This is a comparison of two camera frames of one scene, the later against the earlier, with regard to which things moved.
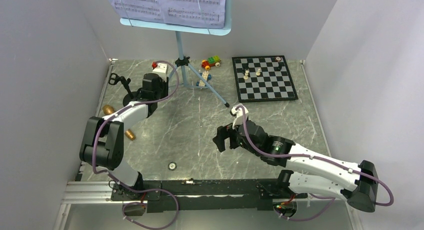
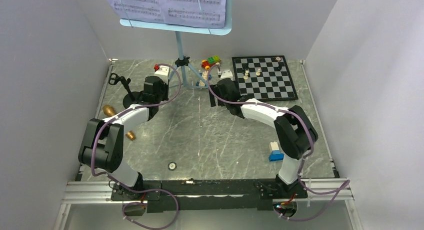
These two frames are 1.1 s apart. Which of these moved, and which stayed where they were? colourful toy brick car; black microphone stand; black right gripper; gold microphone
Moved: black right gripper
Stayed: colourful toy brick car; black microphone stand; gold microphone
